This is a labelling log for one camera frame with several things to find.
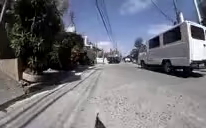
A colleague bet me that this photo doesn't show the dark vehicle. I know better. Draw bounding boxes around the dark vehicle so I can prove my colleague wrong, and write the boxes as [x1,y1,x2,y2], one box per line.
[106,53,122,65]

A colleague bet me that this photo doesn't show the building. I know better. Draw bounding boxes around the building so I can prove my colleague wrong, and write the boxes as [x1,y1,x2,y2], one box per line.
[64,23,104,64]

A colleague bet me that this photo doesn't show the green bushes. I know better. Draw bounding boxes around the green bushes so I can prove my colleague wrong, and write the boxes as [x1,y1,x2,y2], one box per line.
[50,31,98,70]

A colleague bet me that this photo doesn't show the grey concrete road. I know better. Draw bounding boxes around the grey concrete road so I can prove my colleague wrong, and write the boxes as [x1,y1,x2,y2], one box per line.
[0,62,206,128]

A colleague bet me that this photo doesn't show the robot's own part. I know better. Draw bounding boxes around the robot's own part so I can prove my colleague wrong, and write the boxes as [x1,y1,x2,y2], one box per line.
[94,112,107,128]

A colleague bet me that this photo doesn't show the large green tree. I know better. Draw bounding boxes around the large green tree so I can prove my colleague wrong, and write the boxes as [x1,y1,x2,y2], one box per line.
[4,0,69,75]

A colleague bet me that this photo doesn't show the white van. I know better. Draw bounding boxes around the white van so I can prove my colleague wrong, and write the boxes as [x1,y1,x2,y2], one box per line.
[137,20,206,75]

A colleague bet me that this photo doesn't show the grey concrete sidewalk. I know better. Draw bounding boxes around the grey concrete sidewalk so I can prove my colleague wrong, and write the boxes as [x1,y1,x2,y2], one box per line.
[0,70,25,111]

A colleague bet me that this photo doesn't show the utility pole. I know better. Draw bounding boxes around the utility pole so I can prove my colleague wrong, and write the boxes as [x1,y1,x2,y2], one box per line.
[193,0,204,25]

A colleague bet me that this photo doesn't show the overhead wires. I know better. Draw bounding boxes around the overhead wires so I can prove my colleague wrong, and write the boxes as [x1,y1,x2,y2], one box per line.
[94,0,179,48]

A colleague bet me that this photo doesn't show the concrete wall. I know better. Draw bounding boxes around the concrete wall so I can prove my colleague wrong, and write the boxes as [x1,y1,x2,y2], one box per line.
[0,21,23,82]

